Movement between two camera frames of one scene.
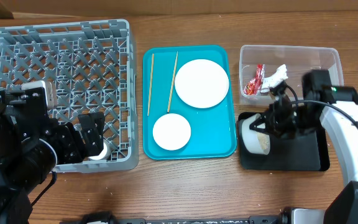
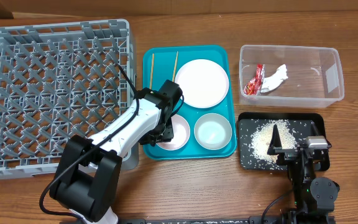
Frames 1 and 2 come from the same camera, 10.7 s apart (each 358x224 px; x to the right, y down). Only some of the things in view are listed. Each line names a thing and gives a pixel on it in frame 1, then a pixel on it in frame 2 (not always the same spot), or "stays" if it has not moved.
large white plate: (201, 83) stays
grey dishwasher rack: (91, 66) stays
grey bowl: (250, 137) → (212, 131)
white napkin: (279, 76) stays
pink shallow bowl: (171, 131) stays
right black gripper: (271, 121) → (288, 154)
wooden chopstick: (151, 82) stays
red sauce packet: (254, 87) stays
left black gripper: (94, 137) → (167, 134)
